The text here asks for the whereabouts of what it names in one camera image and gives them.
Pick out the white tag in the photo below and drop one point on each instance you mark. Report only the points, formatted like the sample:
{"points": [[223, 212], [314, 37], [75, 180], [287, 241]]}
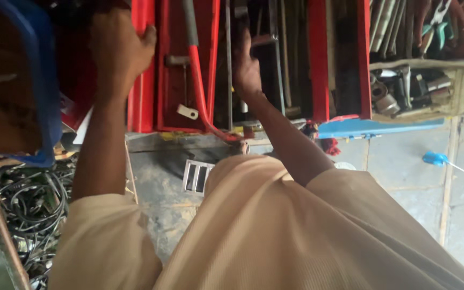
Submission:
{"points": [[187, 111]]}

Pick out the blue plastic crate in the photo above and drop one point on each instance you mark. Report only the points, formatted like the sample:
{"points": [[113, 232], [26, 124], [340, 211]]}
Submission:
{"points": [[44, 80]]}

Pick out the thin metal rod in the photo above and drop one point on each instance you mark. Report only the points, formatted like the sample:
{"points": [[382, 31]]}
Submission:
{"points": [[229, 72]]}

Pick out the tray of pliers and wrenches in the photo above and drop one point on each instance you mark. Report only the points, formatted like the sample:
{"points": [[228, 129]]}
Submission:
{"points": [[425, 28]]}

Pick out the metal vent grille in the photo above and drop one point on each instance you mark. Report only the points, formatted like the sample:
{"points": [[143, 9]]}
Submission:
{"points": [[195, 177]]}

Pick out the red cloth rag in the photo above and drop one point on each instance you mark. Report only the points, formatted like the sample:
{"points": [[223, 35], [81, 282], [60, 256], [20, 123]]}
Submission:
{"points": [[331, 146]]}

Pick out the person's right hand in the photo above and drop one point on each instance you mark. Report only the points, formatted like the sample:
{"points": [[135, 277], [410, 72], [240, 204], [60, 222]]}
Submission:
{"points": [[246, 72]]}

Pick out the person's left hand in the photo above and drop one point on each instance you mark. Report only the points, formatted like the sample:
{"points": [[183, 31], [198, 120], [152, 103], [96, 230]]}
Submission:
{"points": [[117, 52]]}

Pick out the blue metal tray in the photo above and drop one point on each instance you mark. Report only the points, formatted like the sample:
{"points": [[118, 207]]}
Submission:
{"points": [[377, 128]]}

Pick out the cardboard tray of sockets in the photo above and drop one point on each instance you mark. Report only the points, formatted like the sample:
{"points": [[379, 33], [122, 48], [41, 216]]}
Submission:
{"points": [[413, 92]]}

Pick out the person's right fingers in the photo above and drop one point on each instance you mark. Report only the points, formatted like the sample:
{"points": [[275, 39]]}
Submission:
{"points": [[243, 42]]}

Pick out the red metal toolbox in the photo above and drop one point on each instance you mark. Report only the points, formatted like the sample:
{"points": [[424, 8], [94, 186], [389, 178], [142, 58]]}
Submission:
{"points": [[328, 60]]}

